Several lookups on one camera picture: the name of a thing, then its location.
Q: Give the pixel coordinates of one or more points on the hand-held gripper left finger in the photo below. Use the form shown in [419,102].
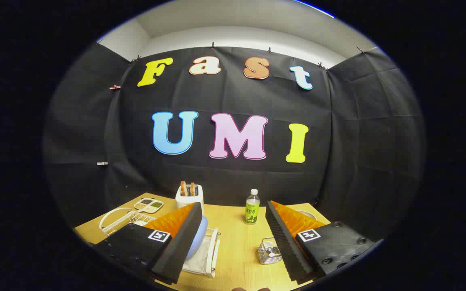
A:
[184,242]

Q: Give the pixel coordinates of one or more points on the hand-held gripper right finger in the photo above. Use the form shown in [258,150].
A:
[283,242]

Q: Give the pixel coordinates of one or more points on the blue plate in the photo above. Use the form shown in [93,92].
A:
[197,238]

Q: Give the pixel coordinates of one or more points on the white plate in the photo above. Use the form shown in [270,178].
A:
[308,214]

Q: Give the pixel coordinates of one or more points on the divided condiment dish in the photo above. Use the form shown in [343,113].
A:
[148,205]

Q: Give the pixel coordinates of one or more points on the white toaster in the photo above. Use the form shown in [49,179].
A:
[190,202]

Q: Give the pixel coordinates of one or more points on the green label drink bottle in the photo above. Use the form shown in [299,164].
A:
[252,210]

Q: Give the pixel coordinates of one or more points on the toast slice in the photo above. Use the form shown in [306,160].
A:
[183,188]
[192,189]

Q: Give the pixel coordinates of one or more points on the black backdrop cloth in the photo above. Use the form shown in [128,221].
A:
[237,101]

